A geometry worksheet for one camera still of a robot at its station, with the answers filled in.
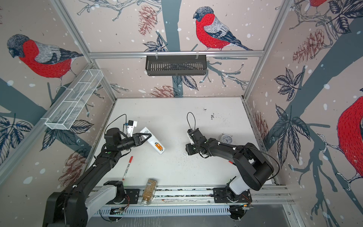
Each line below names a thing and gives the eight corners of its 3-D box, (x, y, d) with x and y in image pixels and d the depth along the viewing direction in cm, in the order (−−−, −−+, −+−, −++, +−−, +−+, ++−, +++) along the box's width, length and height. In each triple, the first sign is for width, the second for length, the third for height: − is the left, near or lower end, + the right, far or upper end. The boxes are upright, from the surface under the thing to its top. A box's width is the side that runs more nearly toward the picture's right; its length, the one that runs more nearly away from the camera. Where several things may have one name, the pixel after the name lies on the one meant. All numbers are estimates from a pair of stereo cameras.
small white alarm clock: (221, 142, 96) (222, 140, 93) (221, 135, 99) (222, 133, 96) (230, 144, 95) (232, 141, 92) (230, 137, 98) (232, 134, 95)
